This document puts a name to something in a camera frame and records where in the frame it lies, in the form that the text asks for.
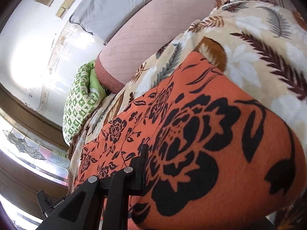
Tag green checkered pillow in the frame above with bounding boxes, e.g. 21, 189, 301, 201
62, 61, 107, 145

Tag wall switch plates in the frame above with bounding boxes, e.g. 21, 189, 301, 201
56, 0, 75, 18

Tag beige leaf pattern blanket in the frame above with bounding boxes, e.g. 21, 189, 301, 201
67, 0, 307, 230

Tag pink quilted bolster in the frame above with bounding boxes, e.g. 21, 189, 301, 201
95, 0, 220, 93

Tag orange black floral garment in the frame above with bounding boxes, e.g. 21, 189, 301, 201
74, 51, 306, 229

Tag stained glass wooden door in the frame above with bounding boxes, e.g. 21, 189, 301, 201
1, 86, 70, 229

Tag grey pillow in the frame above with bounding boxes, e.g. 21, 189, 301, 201
69, 0, 152, 44

